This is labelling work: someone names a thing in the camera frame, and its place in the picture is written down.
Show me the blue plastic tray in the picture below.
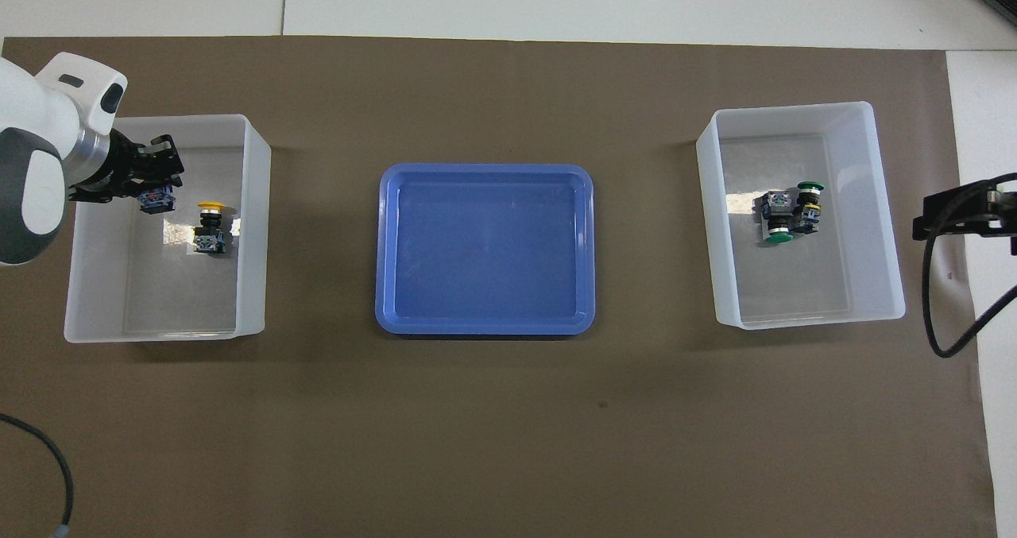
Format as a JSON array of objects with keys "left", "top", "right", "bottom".
[{"left": 374, "top": 163, "right": 597, "bottom": 337}]

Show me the yellow mushroom push button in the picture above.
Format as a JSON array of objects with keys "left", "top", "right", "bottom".
[
  {"left": 137, "top": 187, "right": 177, "bottom": 215},
  {"left": 193, "top": 201, "right": 232, "bottom": 256}
]

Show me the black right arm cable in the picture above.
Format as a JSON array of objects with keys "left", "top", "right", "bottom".
[{"left": 921, "top": 172, "right": 1017, "bottom": 359}]

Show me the translucent white plastic box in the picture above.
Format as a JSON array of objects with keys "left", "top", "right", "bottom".
[
  {"left": 64, "top": 114, "right": 273, "bottom": 344},
  {"left": 696, "top": 101, "right": 907, "bottom": 331}
]

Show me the large mushroom green push button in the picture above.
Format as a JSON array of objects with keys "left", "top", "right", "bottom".
[{"left": 759, "top": 191, "right": 798, "bottom": 246}]

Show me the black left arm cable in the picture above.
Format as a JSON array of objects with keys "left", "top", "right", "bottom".
[{"left": 0, "top": 412, "right": 75, "bottom": 538}]

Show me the brown table mat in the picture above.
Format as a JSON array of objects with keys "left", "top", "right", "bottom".
[{"left": 0, "top": 36, "right": 998, "bottom": 538}]

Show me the small green push button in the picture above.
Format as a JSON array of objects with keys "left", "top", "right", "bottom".
[{"left": 796, "top": 180, "right": 826, "bottom": 234}]

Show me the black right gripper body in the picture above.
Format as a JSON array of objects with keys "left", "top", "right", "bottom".
[{"left": 985, "top": 179, "right": 1017, "bottom": 257}]

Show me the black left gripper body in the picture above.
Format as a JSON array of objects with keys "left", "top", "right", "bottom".
[{"left": 68, "top": 128, "right": 148, "bottom": 203}]

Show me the white paper label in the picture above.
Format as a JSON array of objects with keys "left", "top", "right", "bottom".
[{"left": 163, "top": 217, "right": 242, "bottom": 246}]

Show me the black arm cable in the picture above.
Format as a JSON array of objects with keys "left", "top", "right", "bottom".
[
  {"left": 921, "top": 172, "right": 1017, "bottom": 359},
  {"left": 0, "top": 412, "right": 75, "bottom": 538}
]

